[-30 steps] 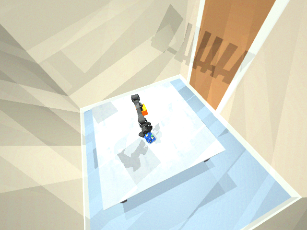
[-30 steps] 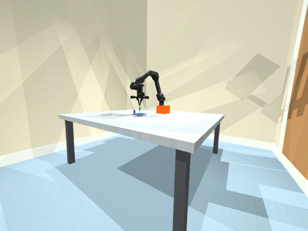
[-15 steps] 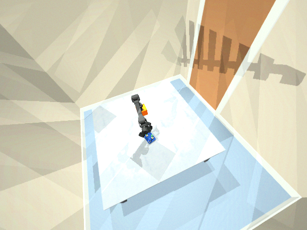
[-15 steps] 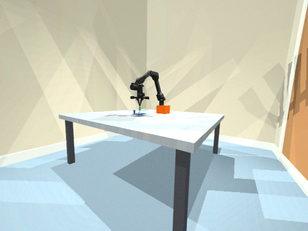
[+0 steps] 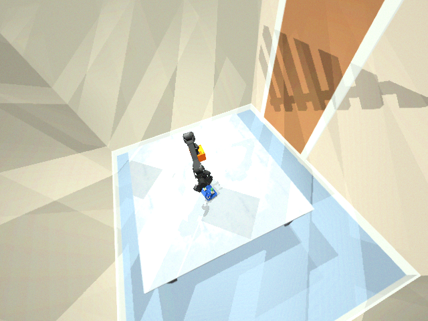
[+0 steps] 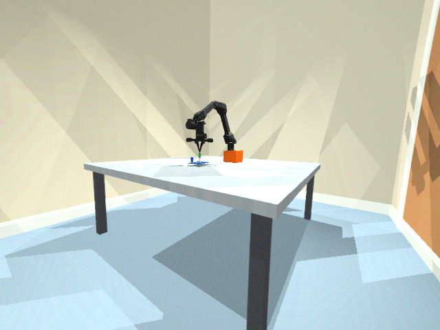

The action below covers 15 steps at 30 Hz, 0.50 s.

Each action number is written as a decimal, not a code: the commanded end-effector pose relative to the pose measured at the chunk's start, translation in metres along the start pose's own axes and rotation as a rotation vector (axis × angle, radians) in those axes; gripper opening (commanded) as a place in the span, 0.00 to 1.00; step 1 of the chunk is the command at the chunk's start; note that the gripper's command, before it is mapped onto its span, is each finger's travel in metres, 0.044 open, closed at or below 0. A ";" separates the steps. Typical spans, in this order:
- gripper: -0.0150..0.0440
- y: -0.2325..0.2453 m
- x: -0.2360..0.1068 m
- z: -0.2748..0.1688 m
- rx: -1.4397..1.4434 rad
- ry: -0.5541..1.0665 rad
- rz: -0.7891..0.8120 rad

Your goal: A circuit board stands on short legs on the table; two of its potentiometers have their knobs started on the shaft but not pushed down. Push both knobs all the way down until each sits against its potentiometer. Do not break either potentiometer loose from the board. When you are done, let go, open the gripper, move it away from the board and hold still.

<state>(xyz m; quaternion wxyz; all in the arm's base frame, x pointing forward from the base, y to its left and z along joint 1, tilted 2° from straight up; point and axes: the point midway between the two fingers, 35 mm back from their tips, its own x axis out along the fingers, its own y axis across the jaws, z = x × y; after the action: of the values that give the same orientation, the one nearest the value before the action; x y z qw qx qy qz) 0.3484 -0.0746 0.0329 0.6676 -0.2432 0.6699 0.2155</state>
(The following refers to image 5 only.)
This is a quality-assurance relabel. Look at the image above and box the blue circuit board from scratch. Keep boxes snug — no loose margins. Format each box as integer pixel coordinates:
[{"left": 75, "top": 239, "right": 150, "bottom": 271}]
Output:
[{"left": 201, "top": 185, "right": 218, "bottom": 201}]

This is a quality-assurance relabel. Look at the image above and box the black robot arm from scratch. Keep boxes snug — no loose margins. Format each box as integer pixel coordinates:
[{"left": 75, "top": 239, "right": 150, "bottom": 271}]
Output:
[{"left": 183, "top": 131, "right": 213, "bottom": 188}]

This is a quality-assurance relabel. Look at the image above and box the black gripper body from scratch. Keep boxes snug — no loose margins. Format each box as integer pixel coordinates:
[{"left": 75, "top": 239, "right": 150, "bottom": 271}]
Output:
[{"left": 193, "top": 170, "right": 211, "bottom": 193}]

